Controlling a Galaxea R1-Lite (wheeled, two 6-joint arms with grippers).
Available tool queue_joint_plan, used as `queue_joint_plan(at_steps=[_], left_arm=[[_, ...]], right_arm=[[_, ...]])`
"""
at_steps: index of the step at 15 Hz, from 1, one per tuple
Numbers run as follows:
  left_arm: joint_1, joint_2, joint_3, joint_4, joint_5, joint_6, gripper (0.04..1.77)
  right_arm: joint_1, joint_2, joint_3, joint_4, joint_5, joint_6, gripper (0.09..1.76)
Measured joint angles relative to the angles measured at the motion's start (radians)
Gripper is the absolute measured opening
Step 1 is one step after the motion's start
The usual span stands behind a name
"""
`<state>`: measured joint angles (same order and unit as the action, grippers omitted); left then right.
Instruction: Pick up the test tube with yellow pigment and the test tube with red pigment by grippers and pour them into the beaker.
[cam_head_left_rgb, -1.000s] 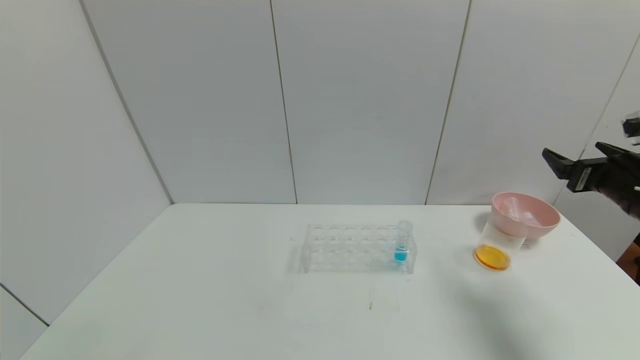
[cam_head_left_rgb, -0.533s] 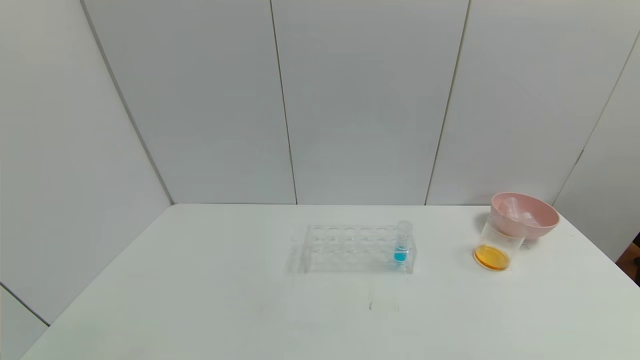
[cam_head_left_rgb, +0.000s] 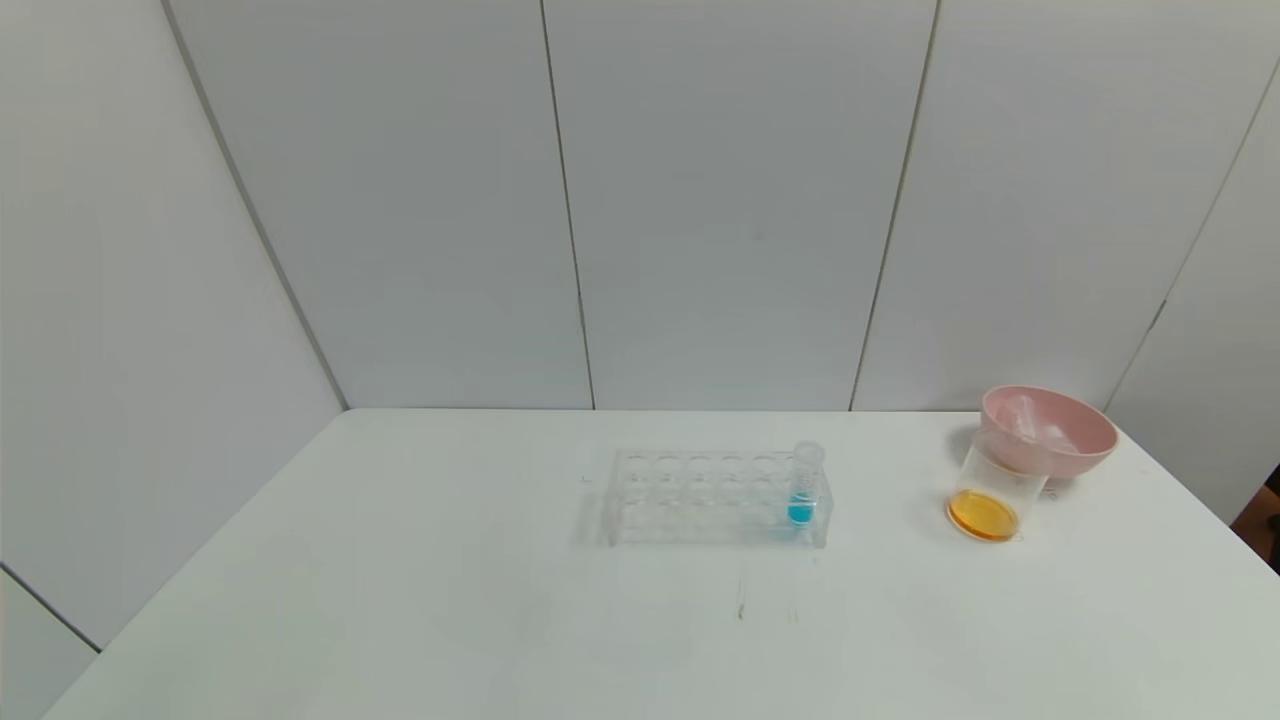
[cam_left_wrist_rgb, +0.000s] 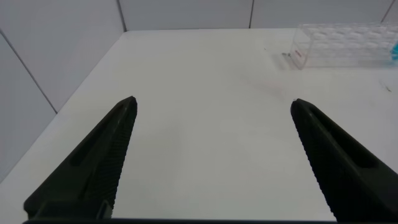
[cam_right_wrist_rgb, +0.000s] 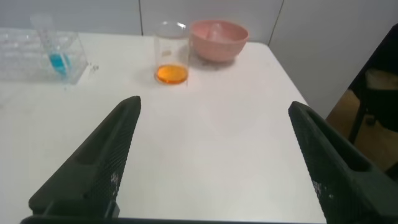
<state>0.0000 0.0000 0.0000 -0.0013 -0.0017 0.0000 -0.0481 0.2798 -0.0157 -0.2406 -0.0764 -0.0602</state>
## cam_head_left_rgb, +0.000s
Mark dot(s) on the clear acrylic test tube rack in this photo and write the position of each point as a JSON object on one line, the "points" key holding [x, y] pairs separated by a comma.
{"points": [[700, 510]]}

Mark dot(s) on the test tube with yellow pigment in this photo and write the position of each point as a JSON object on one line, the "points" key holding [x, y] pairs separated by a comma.
{"points": [[1060, 437]]}

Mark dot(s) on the test tube with red pigment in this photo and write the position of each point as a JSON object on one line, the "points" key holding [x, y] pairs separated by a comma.
{"points": [[1022, 415]]}

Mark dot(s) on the pink bowl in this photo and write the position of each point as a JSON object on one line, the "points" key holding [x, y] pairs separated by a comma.
{"points": [[1095, 440]]}

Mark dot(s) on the clear plastic beaker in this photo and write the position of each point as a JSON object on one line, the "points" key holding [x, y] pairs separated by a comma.
{"points": [[985, 515]]}

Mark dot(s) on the test tube with blue pigment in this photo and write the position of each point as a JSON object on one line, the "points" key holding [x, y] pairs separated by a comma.
{"points": [[801, 510]]}

